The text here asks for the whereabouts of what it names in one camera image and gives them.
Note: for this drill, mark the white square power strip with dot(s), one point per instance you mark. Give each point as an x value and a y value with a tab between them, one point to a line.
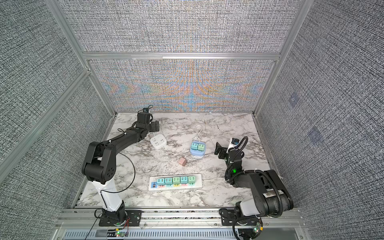
158	141

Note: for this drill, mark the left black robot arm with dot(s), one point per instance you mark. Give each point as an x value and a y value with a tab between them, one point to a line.
100	165

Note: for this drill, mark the long white power strip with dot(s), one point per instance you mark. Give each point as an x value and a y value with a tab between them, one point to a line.
153	186

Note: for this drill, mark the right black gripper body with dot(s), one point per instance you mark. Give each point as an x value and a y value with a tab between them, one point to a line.
224	155

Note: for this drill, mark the blue square power strip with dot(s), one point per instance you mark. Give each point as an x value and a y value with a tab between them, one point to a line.
196	152

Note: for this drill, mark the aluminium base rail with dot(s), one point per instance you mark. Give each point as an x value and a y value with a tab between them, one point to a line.
147	223

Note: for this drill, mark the teal adapter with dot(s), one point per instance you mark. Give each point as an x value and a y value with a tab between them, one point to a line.
194	146
184	179
161	182
168	181

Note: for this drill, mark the green adapter lowest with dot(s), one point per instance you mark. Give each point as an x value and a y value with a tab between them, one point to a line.
191	179

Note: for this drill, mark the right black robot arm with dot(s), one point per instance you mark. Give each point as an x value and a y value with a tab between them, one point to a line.
270	198

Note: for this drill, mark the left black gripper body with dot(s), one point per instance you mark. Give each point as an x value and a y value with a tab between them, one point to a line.
153	127

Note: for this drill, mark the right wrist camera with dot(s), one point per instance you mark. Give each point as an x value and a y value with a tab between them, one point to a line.
234	142

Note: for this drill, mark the green adapter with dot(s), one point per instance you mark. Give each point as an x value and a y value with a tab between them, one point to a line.
176	180
201	147

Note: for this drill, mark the pink plug adapter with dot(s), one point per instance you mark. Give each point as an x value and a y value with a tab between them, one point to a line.
182	162

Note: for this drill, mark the aluminium enclosure frame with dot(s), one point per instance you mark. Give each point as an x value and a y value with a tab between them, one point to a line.
38	64

